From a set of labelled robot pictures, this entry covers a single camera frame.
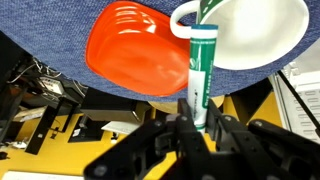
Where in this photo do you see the blue tablecloth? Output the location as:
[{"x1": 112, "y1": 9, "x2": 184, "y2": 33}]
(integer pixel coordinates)
[{"x1": 0, "y1": 0, "x2": 320, "y2": 103}]

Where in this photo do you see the black box cabinet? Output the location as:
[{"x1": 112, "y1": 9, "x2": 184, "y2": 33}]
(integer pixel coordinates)
[{"x1": 79, "y1": 87, "x2": 143, "y2": 124}]

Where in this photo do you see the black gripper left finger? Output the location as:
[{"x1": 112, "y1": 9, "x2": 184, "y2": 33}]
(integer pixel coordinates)
[{"x1": 83, "y1": 98, "x2": 215, "y2": 180}]

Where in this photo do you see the white perforated panel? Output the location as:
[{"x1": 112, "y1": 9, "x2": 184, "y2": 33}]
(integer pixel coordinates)
[{"x1": 268, "y1": 61, "x2": 320, "y2": 145}]

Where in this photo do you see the tangle of cables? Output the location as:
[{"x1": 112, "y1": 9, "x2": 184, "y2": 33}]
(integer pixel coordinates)
[{"x1": 6, "y1": 56, "x2": 90, "y2": 101}]

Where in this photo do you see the green dry erase marker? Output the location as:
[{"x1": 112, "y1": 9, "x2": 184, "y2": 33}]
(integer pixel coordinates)
[{"x1": 187, "y1": 23, "x2": 219, "y2": 135}]

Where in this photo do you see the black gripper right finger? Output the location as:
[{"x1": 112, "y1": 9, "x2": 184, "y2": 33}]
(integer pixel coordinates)
[{"x1": 205, "y1": 108, "x2": 320, "y2": 180}]

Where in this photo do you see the white mug with green band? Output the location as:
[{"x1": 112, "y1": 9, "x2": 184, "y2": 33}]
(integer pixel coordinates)
[{"x1": 169, "y1": 0, "x2": 310, "y2": 71}]

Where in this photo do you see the red plastic plate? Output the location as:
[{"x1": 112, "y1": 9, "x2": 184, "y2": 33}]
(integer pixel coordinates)
[{"x1": 85, "y1": 0, "x2": 192, "y2": 98}]

